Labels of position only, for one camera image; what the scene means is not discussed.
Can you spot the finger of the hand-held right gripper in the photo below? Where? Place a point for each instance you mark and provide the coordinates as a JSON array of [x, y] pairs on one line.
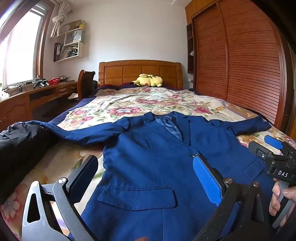
[[274, 141], [259, 150]]

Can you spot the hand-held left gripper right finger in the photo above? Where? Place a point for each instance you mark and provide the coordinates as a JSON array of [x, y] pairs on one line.
[[205, 178]]

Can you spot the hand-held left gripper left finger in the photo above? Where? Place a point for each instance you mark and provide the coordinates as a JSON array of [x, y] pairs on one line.
[[83, 176]]

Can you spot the blue suit jacket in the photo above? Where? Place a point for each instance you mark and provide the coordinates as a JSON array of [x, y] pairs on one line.
[[143, 162]]

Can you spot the person's right hand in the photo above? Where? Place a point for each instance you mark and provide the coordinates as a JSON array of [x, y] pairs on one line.
[[275, 199]]

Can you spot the black garment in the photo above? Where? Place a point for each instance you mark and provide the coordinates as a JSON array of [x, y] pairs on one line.
[[18, 150]]

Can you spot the wooden slatted wardrobe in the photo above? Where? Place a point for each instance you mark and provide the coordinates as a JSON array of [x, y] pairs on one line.
[[242, 58]]

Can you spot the floral blanket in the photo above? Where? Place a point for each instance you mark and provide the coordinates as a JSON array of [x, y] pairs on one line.
[[138, 102]]

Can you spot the wooden chair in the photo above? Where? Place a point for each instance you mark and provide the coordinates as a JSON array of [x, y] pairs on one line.
[[83, 83]]

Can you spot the wooden desk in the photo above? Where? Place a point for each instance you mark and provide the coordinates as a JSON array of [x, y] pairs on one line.
[[18, 102]]

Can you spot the red basket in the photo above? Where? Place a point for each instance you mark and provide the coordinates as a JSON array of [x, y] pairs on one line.
[[53, 81]]

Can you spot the black devices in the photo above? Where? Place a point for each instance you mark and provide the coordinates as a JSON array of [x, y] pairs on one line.
[[40, 83]]

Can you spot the yellow plush toy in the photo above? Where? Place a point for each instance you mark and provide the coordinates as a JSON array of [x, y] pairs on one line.
[[148, 80]]

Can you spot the wooden bed headboard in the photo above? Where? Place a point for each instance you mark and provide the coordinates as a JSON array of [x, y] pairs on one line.
[[129, 69]]

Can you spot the row of books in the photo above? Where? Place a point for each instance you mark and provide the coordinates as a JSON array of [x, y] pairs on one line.
[[66, 52]]

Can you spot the white paper bag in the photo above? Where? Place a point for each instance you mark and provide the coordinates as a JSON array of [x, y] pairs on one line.
[[73, 37]]

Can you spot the window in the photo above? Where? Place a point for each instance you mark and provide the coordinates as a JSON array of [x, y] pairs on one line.
[[18, 51]]

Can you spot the tied white curtain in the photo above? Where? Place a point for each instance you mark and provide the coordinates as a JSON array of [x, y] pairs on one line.
[[59, 19]]

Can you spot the white wall shelf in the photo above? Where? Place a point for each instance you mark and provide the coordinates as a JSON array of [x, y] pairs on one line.
[[81, 49]]

